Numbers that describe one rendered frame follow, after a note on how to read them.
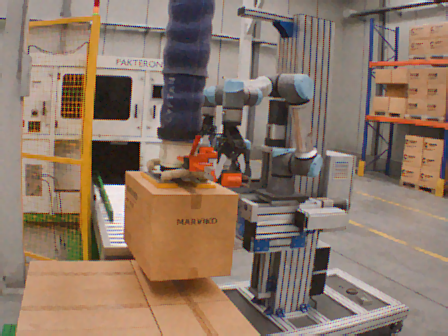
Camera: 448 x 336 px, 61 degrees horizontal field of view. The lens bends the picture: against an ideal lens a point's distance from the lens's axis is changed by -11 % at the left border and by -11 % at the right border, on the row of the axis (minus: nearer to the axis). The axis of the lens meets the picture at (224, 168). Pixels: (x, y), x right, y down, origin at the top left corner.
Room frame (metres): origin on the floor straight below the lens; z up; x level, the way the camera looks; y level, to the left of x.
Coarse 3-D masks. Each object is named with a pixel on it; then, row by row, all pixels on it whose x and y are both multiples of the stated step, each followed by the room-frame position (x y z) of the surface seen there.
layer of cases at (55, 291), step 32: (32, 288) 1.75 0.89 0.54; (64, 288) 1.81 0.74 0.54; (96, 288) 1.87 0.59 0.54; (128, 288) 1.92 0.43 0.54; (160, 288) 1.96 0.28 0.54; (192, 288) 1.99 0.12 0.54; (32, 320) 1.46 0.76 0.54; (64, 320) 1.50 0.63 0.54; (96, 320) 1.55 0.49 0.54; (128, 320) 1.59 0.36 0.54; (160, 320) 1.62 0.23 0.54; (192, 320) 1.65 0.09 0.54; (224, 320) 1.67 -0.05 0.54
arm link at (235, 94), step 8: (232, 80) 1.53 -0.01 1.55; (240, 80) 1.53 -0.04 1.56; (224, 88) 1.54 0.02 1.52; (232, 88) 1.52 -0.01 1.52; (240, 88) 1.53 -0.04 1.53; (224, 96) 1.54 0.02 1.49; (232, 96) 1.52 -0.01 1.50; (240, 96) 1.53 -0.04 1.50; (248, 96) 1.57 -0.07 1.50; (224, 104) 1.54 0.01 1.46; (232, 104) 1.52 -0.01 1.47; (240, 104) 1.54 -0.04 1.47
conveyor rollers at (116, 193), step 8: (96, 192) 4.05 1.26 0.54; (112, 192) 4.11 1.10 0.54; (120, 192) 4.14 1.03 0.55; (112, 200) 3.76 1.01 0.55; (120, 200) 3.79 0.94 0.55; (104, 208) 3.47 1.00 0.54; (120, 208) 3.52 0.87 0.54; (104, 216) 3.21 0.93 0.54; (120, 216) 3.26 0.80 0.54; (112, 224) 2.98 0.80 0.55; (120, 224) 3.01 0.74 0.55; (112, 232) 2.80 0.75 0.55; (120, 232) 2.82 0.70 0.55; (112, 240) 2.63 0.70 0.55; (120, 240) 2.65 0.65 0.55
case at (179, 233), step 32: (128, 192) 2.18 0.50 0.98; (160, 192) 1.78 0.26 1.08; (192, 192) 1.85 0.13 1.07; (224, 192) 1.92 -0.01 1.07; (128, 224) 2.16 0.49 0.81; (160, 224) 1.75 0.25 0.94; (192, 224) 1.81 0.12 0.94; (224, 224) 1.88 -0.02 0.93; (160, 256) 1.75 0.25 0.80; (192, 256) 1.81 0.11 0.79; (224, 256) 1.88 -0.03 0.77
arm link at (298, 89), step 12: (276, 84) 1.95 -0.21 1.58; (288, 84) 1.91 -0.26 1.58; (300, 84) 1.88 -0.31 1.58; (312, 84) 1.94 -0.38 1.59; (288, 96) 1.93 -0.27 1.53; (300, 96) 1.90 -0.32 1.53; (312, 96) 1.94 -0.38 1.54; (300, 108) 1.95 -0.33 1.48; (300, 120) 1.97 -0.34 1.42; (300, 132) 2.00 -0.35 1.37; (300, 144) 2.02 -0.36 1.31; (312, 144) 2.04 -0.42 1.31; (300, 156) 2.04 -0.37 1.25; (312, 156) 2.03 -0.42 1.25; (300, 168) 2.07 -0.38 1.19; (312, 168) 2.03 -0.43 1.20
